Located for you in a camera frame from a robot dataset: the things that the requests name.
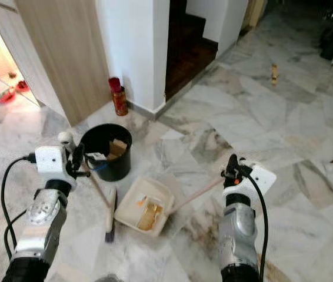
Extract red spray can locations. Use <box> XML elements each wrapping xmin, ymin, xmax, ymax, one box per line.
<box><xmin>108</xmin><ymin>76</ymin><xmax>129</xmax><ymax>117</ymax></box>

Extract dark wooden staircase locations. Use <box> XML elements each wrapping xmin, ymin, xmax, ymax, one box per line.
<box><xmin>165</xmin><ymin>0</ymin><xmax>219</xmax><ymax>100</ymax></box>

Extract beige long-handled dustpan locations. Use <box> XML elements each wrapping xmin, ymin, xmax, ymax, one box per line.
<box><xmin>114</xmin><ymin>175</ymin><xmax>226</xmax><ymax>237</ymax></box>

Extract brown cardboard piece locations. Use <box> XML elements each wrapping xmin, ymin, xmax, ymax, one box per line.
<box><xmin>108</xmin><ymin>139</ymin><xmax>129</xmax><ymax>159</ymax></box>

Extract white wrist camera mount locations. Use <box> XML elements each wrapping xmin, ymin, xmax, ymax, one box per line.
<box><xmin>35</xmin><ymin>145</ymin><xmax>74</xmax><ymax>189</ymax></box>
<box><xmin>224</xmin><ymin>163</ymin><xmax>278</xmax><ymax>202</ymax></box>

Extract small yellow toy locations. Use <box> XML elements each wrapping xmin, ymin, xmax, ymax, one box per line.
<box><xmin>270</xmin><ymin>62</ymin><xmax>279</xmax><ymax>85</ymax></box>

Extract beige broom purple bristles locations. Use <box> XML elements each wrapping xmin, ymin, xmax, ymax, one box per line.
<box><xmin>59</xmin><ymin>131</ymin><xmax>119</xmax><ymax>243</ymax></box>

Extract red slipper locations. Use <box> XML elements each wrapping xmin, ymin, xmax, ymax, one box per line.
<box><xmin>15</xmin><ymin>80</ymin><xmax>31</xmax><ymax>93</ymax></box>
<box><xmin>0</xmin><ymin>88</ymin><xmax>16</xmax><ymax>105</ymax></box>

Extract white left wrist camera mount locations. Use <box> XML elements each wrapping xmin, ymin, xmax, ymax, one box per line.
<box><xmin>35</xmin><ymin>145</ymin><xmax>74</xmax><ymax>189</ymax></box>

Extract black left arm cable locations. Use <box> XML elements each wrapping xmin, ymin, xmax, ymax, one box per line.
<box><xmin>0</xmin><ymin>153</ymin><xmax>38</xmax><ymax>260</ymax></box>

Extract tall light wood panel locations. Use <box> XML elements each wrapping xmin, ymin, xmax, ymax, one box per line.
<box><xmin>0</xmin><ymin>0</ymin><xmax>112</xmax><ymax>127</ymax></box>

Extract yellow plastic tray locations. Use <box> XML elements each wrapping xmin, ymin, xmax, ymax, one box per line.
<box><xmin>138</xmin><ymin>199</ymin><xmax>165</xmax><ymax>231</ymax></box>

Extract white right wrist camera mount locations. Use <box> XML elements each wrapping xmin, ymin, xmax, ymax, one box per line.
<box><xmin>224</xmin><ymin>163</ymin><xmax>278</xmax><ymax>202</ymax></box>

